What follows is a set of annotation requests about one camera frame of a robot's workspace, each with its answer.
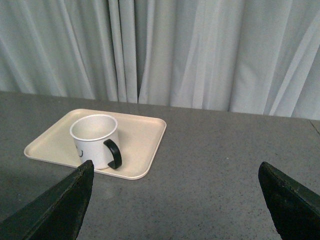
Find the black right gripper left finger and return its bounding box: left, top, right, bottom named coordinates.
left=0, top=160, right=94, bottom=240

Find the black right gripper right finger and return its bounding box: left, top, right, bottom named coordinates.
left=258, top=161, right=320, bottom=240

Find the white pleated curtain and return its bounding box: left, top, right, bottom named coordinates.
left=0, top=0, right=320, bottom=120

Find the cream rectangular tray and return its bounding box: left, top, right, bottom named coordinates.
left=24, top=109, right=167, bottom=180

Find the white mug black handle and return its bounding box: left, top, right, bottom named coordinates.
left=69, top=114, right=123, bottom=170

